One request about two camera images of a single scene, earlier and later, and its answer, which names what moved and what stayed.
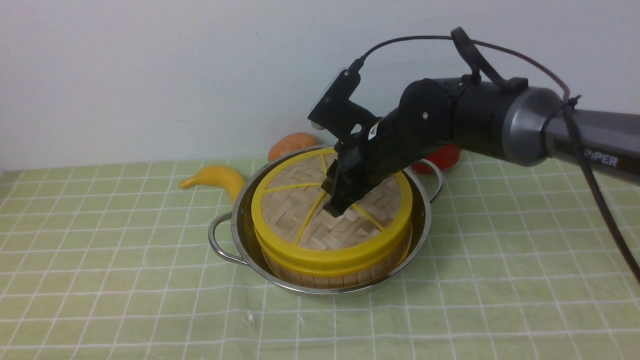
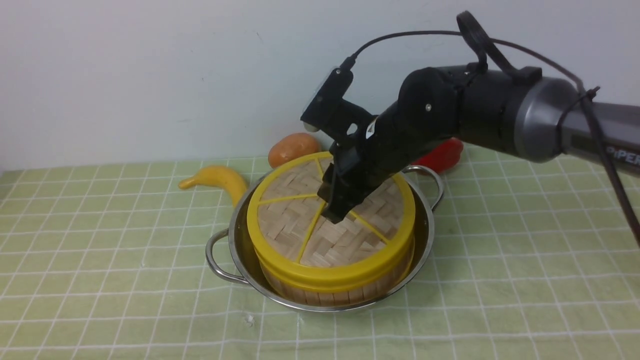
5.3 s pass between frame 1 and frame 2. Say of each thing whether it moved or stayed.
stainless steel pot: moved
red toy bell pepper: stayed
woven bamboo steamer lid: stayed
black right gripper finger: stayed
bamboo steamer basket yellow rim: moved
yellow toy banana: stayed
